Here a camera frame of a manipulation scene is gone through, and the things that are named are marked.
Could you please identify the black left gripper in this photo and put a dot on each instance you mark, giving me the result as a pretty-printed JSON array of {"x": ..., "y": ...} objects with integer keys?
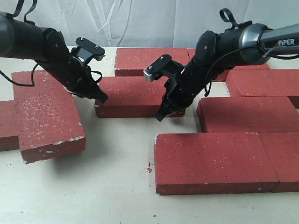
[{"x": 76, "y": 78}]

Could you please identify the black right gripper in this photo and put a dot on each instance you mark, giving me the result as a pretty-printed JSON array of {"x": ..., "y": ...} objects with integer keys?
[{"x": 187, "y": 83}]

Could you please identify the red brick with white scuffs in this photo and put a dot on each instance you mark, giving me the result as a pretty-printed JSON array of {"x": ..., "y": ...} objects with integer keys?
[{"x": 49, "y": 122}]

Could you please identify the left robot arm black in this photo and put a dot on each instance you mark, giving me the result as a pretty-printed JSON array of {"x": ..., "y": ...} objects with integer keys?
[{"x": 47, "y": 47}]

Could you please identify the right robot arm black grey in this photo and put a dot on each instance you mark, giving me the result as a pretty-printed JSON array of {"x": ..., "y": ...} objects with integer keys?
[{"x": 242, "y": 45}]

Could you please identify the red brick back row left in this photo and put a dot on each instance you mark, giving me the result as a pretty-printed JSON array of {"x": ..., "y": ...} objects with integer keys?
[{"x": 130, "y": 62}]

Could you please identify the red brick second row right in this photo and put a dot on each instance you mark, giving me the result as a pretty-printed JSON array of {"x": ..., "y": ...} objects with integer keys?
[{"x": 262, "y": 83}]

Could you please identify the red brick underneath stack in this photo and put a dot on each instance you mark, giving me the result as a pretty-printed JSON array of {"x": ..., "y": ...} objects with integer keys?
[{"x": 9, "y": 129}]

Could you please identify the white wrinkled backdrop cloth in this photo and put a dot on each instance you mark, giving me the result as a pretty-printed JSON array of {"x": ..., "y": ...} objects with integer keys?
[{"x": 153, "y": 23}]

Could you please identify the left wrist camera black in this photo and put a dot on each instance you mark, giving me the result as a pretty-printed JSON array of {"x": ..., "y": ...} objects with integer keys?
[{"x": 87, "y": 50}]

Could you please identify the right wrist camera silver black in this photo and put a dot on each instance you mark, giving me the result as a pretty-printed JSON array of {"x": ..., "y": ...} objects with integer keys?
[{"x": 163, "y": 66}]

